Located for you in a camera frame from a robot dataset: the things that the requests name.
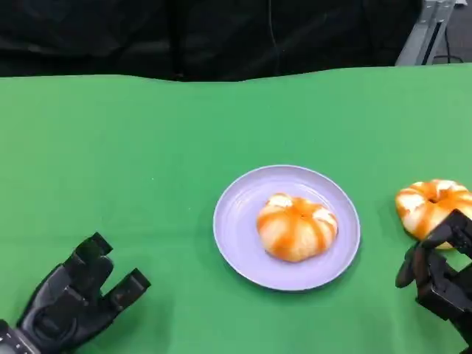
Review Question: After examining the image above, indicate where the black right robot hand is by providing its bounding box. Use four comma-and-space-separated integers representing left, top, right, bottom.
395, 209, 472, 347

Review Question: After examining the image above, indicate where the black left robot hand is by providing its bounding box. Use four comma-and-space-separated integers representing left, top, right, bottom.
16, 232, 152, 351

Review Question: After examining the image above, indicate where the orange and white bread roll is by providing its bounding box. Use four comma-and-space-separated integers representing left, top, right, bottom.
257, 193, 339, 263
395, 179, 472, 251

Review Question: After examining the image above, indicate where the lilac plate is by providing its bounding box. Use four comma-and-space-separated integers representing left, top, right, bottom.
212, 164, 361, 292

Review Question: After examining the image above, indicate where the black backdrop curtain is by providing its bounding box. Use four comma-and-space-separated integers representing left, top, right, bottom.
0, 0, 423, 83

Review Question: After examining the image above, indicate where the black cable by frame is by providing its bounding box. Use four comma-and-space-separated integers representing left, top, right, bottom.
431, 21, 468, 64

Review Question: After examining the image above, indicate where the grey metal frame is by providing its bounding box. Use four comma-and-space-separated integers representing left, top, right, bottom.
395, 0, 472, 67

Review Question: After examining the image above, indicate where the thin black hanging cable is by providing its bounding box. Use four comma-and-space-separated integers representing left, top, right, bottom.
267, 0, 279, 47

